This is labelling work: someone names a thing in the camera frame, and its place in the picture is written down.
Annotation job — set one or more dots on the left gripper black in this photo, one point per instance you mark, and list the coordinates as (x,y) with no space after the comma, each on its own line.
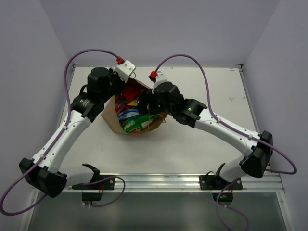
(119,83)

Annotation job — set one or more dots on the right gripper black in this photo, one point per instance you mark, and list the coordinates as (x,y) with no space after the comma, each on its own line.
(147,96)

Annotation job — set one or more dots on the brown paper bag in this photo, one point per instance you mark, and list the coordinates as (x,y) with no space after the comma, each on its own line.
(111,118)

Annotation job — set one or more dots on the yellow M&M candy pack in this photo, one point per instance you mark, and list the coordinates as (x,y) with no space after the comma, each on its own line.
(134,103)

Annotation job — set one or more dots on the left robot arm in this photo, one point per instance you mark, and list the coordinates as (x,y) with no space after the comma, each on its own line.
(43,169)

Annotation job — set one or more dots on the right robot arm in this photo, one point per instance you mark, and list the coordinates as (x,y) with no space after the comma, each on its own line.
(254,147)

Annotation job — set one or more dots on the red Doritos chip bag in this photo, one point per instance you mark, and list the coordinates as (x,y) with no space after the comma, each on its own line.
(130,93)

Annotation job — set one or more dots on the green chip bag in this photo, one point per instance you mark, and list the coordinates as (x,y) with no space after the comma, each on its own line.
(138,124)

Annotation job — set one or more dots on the red Skittles candy pack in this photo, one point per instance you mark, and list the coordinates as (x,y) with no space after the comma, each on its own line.
(120,103)

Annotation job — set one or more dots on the blue white snack pack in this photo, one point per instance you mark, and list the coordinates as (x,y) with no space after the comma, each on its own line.
(128,114)

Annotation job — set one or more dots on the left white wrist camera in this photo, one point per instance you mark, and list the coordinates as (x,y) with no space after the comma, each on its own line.
(124,69)

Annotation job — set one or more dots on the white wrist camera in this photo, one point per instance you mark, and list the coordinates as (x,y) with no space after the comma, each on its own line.
(124,69)
(157,78)

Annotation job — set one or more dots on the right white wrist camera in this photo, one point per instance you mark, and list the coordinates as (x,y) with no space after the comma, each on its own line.
(157,78)

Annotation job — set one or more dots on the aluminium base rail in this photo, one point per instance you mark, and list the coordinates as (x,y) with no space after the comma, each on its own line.
(190,183)

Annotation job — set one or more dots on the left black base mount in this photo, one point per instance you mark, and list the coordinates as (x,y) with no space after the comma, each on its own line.
(93,193)

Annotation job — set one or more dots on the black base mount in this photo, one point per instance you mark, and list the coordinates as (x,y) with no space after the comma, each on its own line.
(211,182)
(93,193)

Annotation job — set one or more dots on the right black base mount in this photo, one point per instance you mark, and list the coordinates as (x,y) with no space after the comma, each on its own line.
(211,182)

